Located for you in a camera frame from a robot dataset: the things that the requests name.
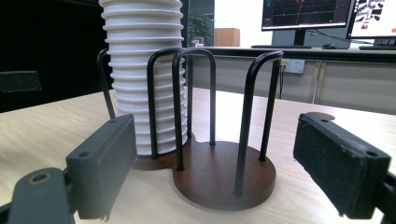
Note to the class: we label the bright-screen monitor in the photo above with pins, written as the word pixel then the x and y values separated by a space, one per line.
pixel 376 18

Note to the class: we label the wide dark-screen monitor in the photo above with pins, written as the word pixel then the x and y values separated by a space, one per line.
pixel 305 12

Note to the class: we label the black-edged office desk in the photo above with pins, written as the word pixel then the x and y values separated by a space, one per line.
pixel 342 55

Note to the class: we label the black computer mouse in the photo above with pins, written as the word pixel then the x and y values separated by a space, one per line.
pixel 328 46

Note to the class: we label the stack of white paper cups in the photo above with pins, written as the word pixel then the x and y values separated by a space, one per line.
pixel 140 31

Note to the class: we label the white wall socket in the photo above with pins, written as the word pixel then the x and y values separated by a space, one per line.
pixel 296 66

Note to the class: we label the green potted plant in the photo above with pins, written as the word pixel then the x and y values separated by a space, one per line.
pixel 200 29

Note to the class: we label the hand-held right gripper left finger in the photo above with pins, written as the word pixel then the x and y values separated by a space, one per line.
pixel 102 161

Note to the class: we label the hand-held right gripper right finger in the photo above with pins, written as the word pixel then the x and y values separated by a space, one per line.
pixel 336 165

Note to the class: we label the black keyboard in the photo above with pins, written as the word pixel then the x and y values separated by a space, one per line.
pixel 378 48

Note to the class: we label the round table grommet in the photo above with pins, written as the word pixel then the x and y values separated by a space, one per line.
pixel 325 116

